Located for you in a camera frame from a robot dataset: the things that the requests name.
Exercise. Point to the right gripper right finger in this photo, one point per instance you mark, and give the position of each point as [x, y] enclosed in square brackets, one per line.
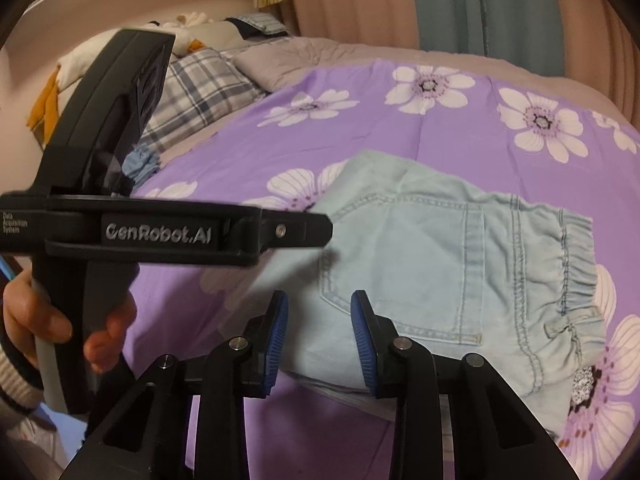
[493, 433]

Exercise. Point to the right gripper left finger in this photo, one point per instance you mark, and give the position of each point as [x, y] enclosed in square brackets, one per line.
[185, 419]

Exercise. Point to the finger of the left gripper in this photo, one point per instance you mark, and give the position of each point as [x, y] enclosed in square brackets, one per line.
[263, 229]

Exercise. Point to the light blue strawberry pants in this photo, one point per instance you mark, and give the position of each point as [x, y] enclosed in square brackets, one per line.
[456, 269]

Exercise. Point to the person's left hand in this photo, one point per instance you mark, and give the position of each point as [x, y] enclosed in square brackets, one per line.
[28, 316]

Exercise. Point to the small blue folded cloth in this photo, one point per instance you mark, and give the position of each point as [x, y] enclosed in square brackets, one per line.
[141, 164]

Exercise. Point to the plaid pillow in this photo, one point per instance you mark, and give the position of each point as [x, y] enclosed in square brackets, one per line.
[199, 89]

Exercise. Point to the beige quilt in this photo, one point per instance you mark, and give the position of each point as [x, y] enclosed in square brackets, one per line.
[281, 64]

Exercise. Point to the striped dark pillow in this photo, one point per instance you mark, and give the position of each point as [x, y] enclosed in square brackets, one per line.
[258, 25]

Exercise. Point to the purple floral bed sheet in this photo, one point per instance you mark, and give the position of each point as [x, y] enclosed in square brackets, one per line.
[286, 151]

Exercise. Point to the pink curtain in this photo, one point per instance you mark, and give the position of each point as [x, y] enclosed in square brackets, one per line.
[601, 48]

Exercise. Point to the teal curtain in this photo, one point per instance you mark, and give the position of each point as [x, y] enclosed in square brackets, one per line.
[526, 33]

